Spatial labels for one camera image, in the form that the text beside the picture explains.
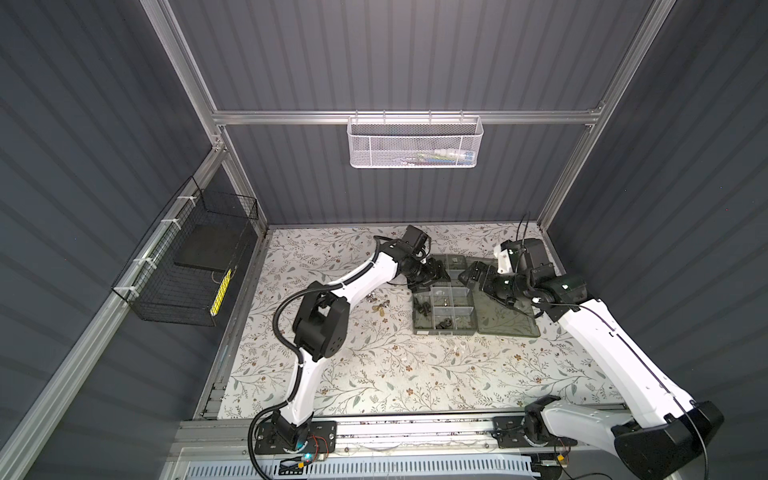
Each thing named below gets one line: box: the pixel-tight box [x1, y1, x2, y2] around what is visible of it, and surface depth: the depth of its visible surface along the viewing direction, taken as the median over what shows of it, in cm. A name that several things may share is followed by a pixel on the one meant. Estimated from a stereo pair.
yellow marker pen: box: [210, 268, 232, 317], surface depth 71 cm
